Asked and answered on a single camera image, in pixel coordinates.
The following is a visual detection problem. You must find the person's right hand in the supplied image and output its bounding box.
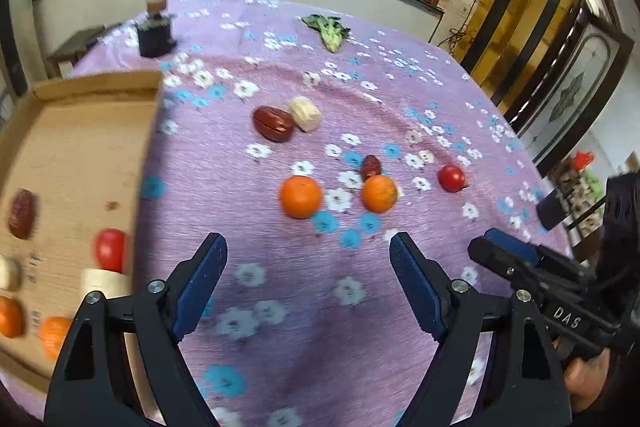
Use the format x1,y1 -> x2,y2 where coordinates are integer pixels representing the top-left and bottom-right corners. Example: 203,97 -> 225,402
564,349 -> 611,412

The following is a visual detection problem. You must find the orange mandarin tray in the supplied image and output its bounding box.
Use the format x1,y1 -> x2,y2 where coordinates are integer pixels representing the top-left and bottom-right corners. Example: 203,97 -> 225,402
39,317 -> 72,361
0,296 -> 25,338

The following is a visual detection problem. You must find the red cherry tomato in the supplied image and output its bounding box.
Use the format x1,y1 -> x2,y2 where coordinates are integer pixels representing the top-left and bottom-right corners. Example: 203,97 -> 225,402
437,165 -> 468,193

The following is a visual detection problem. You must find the orange mandarin tray right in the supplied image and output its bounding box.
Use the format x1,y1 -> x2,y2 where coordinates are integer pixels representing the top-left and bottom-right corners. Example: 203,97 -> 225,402
39,317 -> 72,361

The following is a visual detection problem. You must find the green leafy vegetable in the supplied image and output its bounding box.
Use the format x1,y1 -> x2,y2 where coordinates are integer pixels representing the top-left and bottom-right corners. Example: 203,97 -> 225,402
302,14 -> 350,53

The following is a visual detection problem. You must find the cream cylinder left tray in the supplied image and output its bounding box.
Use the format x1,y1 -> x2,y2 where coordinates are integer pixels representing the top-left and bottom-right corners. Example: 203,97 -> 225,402
0,256 -> 22,293

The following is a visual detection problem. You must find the cardboard tray box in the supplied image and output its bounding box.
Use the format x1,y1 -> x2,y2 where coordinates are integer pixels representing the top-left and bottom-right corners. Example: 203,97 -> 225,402
1,70 -> 162,397

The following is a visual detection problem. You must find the dark wooden stool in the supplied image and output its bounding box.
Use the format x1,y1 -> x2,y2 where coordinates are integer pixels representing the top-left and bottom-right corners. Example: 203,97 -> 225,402
47,25 -> 106,78

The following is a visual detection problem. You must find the wrinkled red date in tray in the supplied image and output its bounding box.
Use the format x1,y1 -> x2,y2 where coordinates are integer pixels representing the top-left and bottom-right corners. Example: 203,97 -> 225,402
8,188 -> 37,239

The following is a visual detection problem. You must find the black grinder with cork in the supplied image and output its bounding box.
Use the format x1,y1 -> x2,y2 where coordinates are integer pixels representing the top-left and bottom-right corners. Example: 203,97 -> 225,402
134,0 -> 176,58

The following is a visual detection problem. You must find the orange mandarin tray left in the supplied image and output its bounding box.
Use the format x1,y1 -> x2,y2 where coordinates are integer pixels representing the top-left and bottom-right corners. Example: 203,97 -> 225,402
0,296 -> 25,338

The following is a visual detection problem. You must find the small wrinkled red date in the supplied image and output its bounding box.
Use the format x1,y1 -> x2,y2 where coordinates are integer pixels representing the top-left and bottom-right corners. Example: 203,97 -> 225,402
360,155 -> 382,182

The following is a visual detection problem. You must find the cream cylinder near tomato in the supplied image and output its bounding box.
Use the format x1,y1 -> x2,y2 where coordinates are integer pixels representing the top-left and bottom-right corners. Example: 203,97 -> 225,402
80,269 -> 131,299

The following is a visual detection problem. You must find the purple floral tablecloth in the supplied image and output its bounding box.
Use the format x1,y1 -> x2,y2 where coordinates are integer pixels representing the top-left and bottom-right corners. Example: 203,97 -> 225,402
0,0 -> 574,427

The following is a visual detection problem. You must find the red tomato in tray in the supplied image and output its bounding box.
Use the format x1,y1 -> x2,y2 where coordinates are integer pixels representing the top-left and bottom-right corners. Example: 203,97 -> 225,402
94,229 -> 126,272

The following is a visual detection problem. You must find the cream cylinder mushroom piece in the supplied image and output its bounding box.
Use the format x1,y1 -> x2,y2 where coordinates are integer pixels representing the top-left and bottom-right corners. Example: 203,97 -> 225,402
288,96 -> 322,132

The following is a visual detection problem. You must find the large smooth red date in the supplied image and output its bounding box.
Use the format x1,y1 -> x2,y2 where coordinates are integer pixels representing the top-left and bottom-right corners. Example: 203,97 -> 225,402
252,105 -> 295,143

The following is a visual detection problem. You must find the orange mandarin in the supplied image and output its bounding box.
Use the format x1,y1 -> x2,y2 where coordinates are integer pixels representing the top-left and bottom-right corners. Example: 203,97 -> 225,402
279,176 -> 322,219
360,174 -> 398,213

